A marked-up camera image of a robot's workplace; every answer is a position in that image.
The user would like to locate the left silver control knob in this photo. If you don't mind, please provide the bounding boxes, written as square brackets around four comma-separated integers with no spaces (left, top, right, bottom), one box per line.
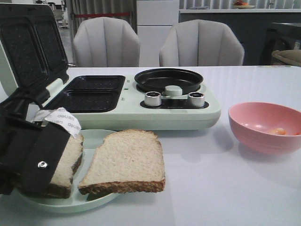
[144,91,162,107]

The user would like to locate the left grey upholstered chair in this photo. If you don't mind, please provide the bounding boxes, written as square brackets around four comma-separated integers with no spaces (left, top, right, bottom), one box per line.
[73,17,140,67]

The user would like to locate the silver control knob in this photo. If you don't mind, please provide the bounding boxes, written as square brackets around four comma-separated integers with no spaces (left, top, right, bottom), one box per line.
[187,92,205,107]
[144,91,162,107]

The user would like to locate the mint green breakfast maker base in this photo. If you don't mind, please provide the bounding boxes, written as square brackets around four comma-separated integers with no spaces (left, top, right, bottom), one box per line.
[43,75,221,131]

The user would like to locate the white cabinet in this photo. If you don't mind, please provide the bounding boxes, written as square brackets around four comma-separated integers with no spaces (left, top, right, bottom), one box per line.
[136,0,179,67]

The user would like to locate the pink plastic bowl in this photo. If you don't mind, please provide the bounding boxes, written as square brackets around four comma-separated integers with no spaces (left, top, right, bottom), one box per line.
[228,102,301,154]

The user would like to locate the mint green divided plate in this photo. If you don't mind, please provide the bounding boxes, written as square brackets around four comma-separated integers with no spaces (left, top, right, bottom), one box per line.
[15,129,119,213]

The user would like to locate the right silver control knob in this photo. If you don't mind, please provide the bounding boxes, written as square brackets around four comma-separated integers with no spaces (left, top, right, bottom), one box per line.
[187,92,205,107]

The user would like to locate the orange cooked shrimp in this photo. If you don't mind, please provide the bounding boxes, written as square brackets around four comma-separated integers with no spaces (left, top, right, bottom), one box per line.
[268,128,287,136]

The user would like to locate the red barrier belt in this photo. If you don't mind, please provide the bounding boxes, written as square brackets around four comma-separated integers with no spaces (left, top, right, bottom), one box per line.
[74,12,131,18]

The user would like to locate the beige cushion at right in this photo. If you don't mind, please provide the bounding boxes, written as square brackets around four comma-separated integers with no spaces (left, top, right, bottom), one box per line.
[271,49,301,66]

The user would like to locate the grey upholstered chair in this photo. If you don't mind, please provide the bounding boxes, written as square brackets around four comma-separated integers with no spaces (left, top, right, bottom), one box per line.
[159,19,245,67]
[73,17,140,67]

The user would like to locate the mint green sandwich maker lid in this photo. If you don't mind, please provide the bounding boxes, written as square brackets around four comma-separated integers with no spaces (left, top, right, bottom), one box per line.
[0,3,69,103]

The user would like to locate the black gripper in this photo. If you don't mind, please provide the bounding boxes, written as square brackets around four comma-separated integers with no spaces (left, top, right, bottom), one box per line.
[0,97,70,195]

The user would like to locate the right grey upholstered chair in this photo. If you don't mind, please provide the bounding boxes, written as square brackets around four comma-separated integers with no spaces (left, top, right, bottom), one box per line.
[159,19,245,67]

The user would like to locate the white bread slice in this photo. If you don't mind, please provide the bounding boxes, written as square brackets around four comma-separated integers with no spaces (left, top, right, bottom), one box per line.
[78,129,166,194]
[40,134,84,199]

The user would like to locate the fruit plate on counter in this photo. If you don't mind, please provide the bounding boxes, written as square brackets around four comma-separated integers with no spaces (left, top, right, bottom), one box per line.
[233,0,255,9]

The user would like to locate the black round frying pan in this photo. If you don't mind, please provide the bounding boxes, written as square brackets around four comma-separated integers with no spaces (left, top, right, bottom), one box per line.
[134,68,203,94]

